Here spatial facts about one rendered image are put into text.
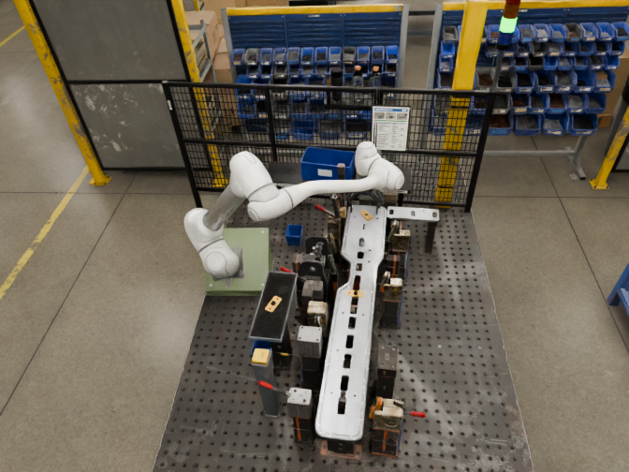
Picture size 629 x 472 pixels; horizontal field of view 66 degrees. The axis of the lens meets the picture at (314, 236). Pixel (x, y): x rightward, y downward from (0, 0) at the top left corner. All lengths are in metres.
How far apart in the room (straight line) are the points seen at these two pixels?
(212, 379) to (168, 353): 1.08
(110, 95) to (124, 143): 0.48
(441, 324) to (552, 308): 1.36
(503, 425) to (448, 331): 0.52
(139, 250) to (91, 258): 0.40
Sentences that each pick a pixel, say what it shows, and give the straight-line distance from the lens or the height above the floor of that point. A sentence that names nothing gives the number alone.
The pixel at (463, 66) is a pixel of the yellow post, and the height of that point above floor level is 1.67.
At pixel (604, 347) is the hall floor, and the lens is 3.80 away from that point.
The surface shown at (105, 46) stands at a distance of 4.43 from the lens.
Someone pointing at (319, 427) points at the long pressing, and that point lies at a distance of 2.02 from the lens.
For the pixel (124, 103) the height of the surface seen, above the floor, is 0.85.
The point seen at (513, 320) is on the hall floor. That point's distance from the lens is 3.71.
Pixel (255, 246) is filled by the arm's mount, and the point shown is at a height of 0.91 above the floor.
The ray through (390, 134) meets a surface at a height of 1.26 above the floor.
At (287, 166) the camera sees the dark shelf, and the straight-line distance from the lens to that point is 3.12.
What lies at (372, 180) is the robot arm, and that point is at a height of 1.48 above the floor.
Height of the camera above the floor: 2.83
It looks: 44 degrees down
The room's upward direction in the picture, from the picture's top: 4 degrees counter-clockwise
